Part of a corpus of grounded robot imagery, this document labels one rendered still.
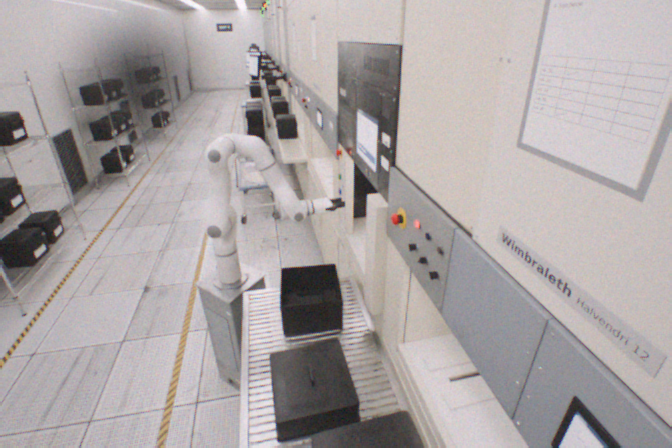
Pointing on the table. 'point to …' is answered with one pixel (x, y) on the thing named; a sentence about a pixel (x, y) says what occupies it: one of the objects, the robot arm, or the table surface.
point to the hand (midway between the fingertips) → (339, 202)
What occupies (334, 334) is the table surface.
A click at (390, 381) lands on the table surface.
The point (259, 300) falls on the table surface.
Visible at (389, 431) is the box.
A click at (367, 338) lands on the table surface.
